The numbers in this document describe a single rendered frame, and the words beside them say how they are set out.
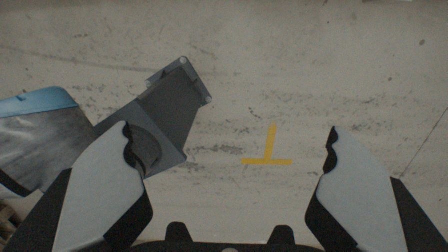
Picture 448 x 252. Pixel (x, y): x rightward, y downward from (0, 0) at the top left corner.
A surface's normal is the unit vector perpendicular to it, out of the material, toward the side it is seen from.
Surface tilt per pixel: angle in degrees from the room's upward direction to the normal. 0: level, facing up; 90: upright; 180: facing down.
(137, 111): 0
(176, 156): 0
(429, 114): 0
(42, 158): 59
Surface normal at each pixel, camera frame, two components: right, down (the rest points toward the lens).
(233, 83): -0.03, 0.50
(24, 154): 0.78, -0.04
